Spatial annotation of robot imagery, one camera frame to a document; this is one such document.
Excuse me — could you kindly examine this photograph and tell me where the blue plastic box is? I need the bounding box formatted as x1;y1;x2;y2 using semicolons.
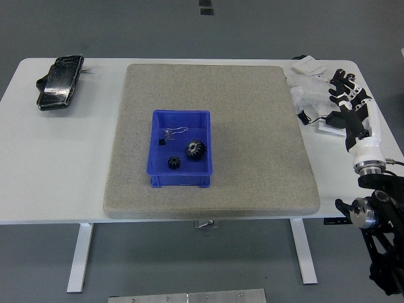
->
146;109;213;189

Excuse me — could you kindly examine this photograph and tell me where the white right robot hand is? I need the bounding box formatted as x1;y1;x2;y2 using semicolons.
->
328;68;387;167

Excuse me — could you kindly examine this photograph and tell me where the black power adapter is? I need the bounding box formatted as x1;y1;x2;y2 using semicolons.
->
324;110;348;129

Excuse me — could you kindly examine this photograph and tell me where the white table leg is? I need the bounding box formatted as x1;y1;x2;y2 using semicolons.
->
289;218;318;285
66;222;95;294

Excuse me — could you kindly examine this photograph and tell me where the black wrapped device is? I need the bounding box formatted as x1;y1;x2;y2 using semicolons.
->
35;54;85;112

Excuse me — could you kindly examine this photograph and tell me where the large black bevel gear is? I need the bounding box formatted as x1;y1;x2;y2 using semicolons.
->
184;138;208;162

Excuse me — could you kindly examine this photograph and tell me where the white flat card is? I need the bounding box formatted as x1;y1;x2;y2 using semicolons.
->
317;121;347;137

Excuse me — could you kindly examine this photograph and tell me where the white flat box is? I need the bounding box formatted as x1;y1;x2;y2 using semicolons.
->
292;55;326;76

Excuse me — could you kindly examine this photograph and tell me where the silver metal plate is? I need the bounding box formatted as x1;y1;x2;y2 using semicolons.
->
107;288;267;303

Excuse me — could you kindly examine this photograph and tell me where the clear bubble wrap bag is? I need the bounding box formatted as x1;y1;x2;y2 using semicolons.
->
288;74;341;115

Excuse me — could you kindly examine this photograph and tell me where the grey-brown felt mat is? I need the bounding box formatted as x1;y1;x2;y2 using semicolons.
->
103;64;321;219

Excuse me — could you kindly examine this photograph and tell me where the black adapter cord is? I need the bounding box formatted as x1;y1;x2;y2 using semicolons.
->
296;109;329;126

